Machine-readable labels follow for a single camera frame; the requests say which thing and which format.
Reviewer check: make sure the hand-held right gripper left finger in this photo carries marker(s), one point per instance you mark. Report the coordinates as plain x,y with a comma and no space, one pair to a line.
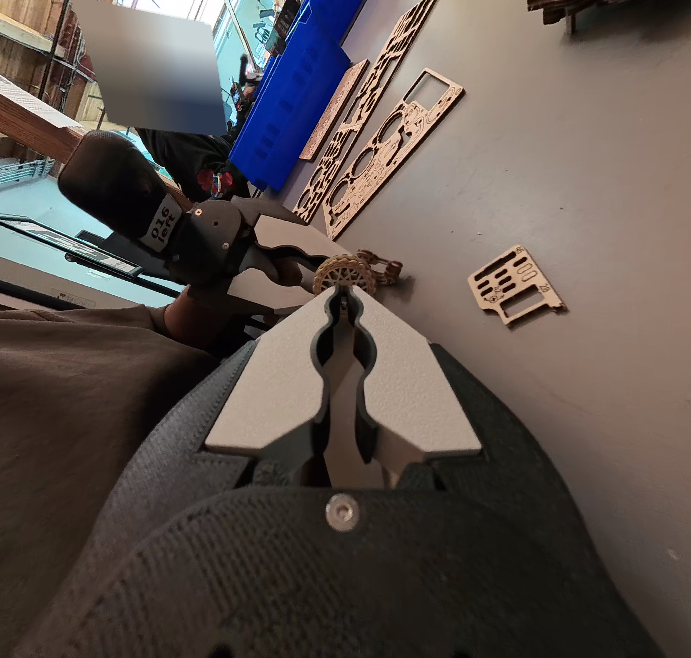
270,393

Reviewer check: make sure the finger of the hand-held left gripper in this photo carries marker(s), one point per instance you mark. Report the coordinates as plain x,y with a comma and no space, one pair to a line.
294,234
259,291

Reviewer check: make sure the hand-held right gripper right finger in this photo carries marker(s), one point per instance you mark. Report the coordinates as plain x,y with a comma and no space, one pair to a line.
415,393

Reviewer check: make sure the round wooden spoked wheel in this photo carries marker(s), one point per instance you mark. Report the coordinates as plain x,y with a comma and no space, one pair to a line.
345,272

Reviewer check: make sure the small wooden linkage assembly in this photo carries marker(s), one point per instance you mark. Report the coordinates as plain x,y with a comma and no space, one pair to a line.
386,269

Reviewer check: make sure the person's left forearm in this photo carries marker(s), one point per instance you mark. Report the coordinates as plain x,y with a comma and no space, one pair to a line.
183,312

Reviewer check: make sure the grey desk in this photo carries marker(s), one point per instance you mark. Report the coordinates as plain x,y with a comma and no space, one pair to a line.
567,183

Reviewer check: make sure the dark engraved wooden sheet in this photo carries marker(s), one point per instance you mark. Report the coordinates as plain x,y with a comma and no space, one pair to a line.
334,110

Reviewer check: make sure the small slotted wooden sheet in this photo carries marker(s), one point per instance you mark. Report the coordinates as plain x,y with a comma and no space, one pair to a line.
488,283

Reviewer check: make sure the blue plastic bin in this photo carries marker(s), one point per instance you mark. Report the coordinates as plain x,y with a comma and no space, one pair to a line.
302,91

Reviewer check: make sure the wooden sheet with round holes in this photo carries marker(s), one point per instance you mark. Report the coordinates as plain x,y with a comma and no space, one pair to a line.
415,124

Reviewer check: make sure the long lacy wooden sheet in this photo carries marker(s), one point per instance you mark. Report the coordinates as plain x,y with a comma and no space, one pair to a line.
378,75

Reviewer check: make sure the wooden beam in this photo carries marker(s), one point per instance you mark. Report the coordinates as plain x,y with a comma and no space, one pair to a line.
32,124

